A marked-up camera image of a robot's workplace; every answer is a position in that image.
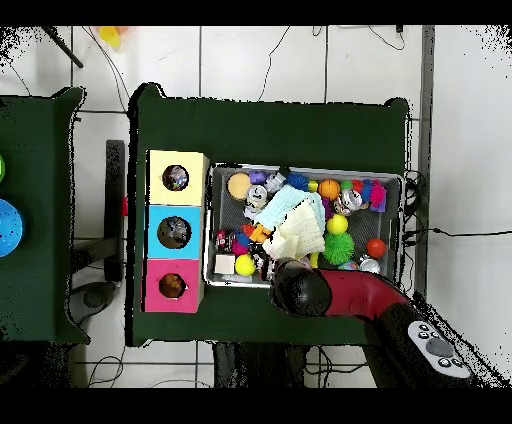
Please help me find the mint green cloth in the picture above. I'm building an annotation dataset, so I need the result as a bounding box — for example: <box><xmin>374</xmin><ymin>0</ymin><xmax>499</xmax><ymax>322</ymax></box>
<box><xmin>255</xmin><ymin>185</ymin><xmax>328</xmax><ymax>235</ymax></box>

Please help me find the large light green spiky ball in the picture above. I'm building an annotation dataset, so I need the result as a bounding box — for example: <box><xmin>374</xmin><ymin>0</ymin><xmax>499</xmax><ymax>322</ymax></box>
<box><xmin>323</xmin><ymin>232</ymin><xmax>357</xmax><ymax>266</ymax></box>

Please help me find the black chair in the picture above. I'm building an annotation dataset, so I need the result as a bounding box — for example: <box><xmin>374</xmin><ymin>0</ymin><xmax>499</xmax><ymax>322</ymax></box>
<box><xmin>70</xmin><ymin>139</ymin><xmax>129</xmax><ymax>325</ymax></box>

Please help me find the black rod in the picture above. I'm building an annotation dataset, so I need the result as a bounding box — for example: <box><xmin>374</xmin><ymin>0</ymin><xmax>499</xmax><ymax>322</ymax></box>
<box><xmin>39</xmin><ymin>26</ymin><xmax>85</xmax><ymax>69</ymax></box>

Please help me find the cream yellow cloth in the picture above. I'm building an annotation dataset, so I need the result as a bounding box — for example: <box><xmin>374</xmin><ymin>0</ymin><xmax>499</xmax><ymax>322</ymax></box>
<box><xmin>263</xmin><ymin>199</ymin><xmax>328</xmax><ymax>262</ymax></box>

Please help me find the shallow clear mesh bin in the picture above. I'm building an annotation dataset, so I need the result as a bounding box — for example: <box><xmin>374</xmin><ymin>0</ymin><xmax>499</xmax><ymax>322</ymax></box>
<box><xmin>203</xmin><ymin>163</ymin><xmax>404</xmax><ymax>297</ymax></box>

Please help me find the black cable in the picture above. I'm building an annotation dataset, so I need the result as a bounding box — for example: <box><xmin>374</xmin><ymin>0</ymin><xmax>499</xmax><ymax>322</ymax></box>
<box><xmin>257</xmin><ymin>25</ymin><xmax>293</xmax><ymax>103</ymax></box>
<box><xmin>402</xmin><ymin>169</ymin><xmax>512</xmax><ymax>248</ymax></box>

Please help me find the wooden box with three holes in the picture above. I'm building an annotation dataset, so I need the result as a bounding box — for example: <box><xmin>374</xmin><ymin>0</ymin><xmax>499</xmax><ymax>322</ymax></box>
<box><xmin>142</xmin><ymin>149</ymin><xmax>209</xmax><ymax>315</ymax></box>

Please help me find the pink spiky ball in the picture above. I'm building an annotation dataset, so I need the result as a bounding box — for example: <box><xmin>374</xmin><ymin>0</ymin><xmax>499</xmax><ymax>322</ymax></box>
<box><xmin>368</xmin><ymin>179</ymin><xmax>389</xmax><ymax>213</ymax></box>

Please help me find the blue round disc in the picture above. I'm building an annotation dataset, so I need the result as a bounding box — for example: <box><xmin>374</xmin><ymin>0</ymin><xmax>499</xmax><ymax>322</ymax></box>
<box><xmin>0</xmin><ymin>198</ymin><xmax>25</xmax><ymax>259</ymax></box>

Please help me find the orange toy basketball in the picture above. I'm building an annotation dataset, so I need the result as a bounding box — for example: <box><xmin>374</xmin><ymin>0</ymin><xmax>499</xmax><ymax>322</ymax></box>
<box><xmin>318</xmin><ymin>178</ymin><xmax>342</xmax><ymax>201</ymax></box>

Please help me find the green cloth side table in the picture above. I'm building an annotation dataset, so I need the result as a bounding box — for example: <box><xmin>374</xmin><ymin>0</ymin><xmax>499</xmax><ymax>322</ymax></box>
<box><xmin>0</xmin><ymin>86</ymin><xmax>88</xmax><ymax>345</ymax></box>

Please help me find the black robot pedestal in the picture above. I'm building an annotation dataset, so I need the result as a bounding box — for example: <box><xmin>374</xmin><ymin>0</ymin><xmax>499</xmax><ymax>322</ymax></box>
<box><xmin>211</xmin><ymin>342</ymin><xmax>315</xmax><ymax>389</ymax></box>

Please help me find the yellow ball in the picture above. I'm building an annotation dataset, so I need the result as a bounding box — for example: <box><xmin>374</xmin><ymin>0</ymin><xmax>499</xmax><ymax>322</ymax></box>
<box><xmin>326</xmin><ymin>213</ymin><xmax>350</xmax><ymax>237</ymax></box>
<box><xmin>235</xmin><ymin>254</ymin><xmax>257</xmax><ymax>277</ymax></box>

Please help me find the multicolour cartoon print cloth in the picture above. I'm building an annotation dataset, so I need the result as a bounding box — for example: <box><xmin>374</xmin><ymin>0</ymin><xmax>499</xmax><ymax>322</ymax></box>
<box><xmin>163</xmin><ymin>166</ymin><xmax>189</xmax><ymax>191</ymax></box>

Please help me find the small wooden cube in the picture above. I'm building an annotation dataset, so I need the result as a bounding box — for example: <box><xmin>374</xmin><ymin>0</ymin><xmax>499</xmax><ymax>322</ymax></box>
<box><xmin>214</xmin><ymin>253</ymin><xmax>237</xmax><ymax>276</ymax></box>

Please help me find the silver drinks can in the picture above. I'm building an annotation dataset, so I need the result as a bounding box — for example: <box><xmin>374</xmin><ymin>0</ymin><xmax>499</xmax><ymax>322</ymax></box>
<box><xmin>247</xmin><ymin>183</ymin><xmax>271</xmax><ymax>208</ymax></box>

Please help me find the peach orange ball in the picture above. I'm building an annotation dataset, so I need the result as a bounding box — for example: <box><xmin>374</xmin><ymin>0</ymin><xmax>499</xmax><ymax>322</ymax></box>
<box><xmin>227</xmin><ymin>173</ymin><xmax>254</xmax><ymax>201</ymax></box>

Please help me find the grey metal beam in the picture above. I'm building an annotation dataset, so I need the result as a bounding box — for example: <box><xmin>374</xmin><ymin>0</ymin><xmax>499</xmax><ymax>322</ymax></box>
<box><xmin>410</xmin><ymin>25</ymin><xmax>437</xmax><ymax>301</ymax></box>

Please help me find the yellow floor object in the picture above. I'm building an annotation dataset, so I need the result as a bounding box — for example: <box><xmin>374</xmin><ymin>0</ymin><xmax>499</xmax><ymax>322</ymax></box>
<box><xmin>97</xmin><ymin>26</ymin><xmax>125</xmax><ymax>49</ymax></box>

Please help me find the orange red ball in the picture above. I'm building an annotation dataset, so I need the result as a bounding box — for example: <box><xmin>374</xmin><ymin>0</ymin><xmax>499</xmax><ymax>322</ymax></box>
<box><xmin>366</xmin><ymin>237</ymin><xmax>389</xmax><ymax>259</ymax></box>

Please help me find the yellow rubber duck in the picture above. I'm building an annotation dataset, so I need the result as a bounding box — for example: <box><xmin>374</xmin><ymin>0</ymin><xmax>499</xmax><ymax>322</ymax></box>
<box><xmin>161</xmin><ymin>275</ymin><xmax>185</xmax><ymax>298</ymax></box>

